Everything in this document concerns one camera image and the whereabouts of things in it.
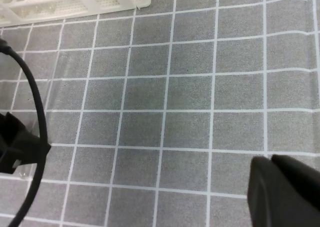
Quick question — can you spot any clear glass test tube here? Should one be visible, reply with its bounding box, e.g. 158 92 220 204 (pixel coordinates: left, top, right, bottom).
17 50 73 180

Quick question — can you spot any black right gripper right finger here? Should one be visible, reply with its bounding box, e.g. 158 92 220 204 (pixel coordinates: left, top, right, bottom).
247 154 320 227

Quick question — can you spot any black camera cable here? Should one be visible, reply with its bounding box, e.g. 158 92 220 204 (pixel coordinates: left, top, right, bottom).
0 37 49 227

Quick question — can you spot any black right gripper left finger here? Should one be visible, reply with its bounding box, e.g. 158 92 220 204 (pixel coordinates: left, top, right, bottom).
0 112 51 174

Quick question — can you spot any white plastic test tube rack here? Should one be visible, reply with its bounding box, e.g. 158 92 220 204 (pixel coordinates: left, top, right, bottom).
0 0 151 27

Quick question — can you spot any grey checked tablecloth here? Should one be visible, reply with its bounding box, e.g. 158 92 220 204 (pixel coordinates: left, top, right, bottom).
0 0 320 227

